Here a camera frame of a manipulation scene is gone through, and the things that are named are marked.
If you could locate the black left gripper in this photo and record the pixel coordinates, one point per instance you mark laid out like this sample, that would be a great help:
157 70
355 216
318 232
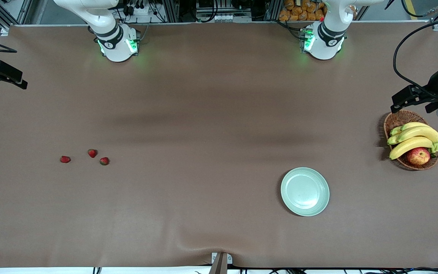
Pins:
433 90

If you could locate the red strawberry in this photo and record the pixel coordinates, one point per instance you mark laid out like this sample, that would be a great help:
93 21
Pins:
65 159
92 153
104 161

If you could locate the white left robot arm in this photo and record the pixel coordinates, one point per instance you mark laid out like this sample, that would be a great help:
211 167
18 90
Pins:
327 30

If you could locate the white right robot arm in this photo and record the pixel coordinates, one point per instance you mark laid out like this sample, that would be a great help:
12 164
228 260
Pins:
108 23

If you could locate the pale green round plate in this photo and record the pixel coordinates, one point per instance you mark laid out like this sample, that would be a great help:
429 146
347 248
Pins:
305 192

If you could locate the brown wicker basket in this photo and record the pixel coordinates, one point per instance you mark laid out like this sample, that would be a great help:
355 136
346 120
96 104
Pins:
397 120

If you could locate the yellow banana bunch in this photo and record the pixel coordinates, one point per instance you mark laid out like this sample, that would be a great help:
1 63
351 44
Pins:
413 133

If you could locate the red apple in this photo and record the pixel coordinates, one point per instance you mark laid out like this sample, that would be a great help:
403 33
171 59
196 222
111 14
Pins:
418 156

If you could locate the pile of brown bread rolls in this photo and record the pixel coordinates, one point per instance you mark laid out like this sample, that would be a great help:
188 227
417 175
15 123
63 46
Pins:
302 9

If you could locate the white power strip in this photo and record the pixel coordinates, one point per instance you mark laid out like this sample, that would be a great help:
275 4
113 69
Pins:
139 8

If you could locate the brown table mat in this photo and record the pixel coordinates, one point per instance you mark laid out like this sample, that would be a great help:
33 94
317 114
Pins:
203 114

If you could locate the white connector strip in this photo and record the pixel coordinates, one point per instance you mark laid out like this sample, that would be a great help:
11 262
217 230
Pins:
222 17

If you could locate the metal camera mounting post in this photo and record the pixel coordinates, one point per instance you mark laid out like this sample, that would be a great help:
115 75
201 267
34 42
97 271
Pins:
219 264

